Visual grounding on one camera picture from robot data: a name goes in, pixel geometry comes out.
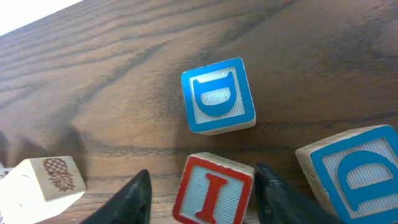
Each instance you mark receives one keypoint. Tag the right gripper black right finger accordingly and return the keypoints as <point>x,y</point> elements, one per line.
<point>280,203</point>

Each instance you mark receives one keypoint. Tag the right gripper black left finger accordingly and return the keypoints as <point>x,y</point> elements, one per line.
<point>130,205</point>

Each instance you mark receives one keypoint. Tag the red letter I block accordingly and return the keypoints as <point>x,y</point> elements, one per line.
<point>213,189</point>

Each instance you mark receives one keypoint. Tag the blue letter Q block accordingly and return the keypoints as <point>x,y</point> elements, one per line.
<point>353,174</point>

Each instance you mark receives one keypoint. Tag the yellow block right of pair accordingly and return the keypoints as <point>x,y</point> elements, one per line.
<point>40,188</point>

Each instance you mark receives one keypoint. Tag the blue letter D block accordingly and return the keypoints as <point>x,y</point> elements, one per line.
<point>218,98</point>

